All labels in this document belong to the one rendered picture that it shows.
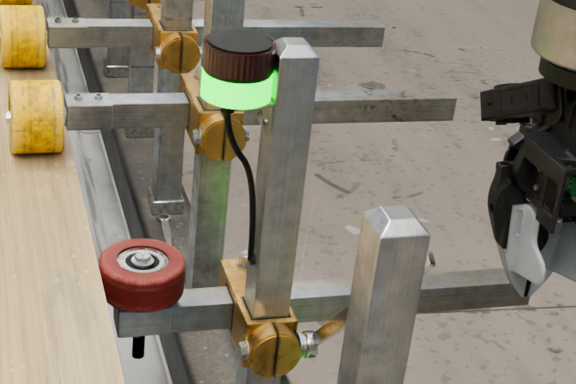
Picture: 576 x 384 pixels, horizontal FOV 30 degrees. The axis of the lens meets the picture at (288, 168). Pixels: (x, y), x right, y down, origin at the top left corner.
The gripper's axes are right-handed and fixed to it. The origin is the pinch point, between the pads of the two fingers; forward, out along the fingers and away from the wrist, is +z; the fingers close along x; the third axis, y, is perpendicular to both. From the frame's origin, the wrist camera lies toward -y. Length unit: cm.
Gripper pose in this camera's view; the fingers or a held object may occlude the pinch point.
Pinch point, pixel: (522, 277)
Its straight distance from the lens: 91.3
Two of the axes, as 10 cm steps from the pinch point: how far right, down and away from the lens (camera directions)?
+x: 9.5, -0.4, 3.1
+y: 2.9, 4.6, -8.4
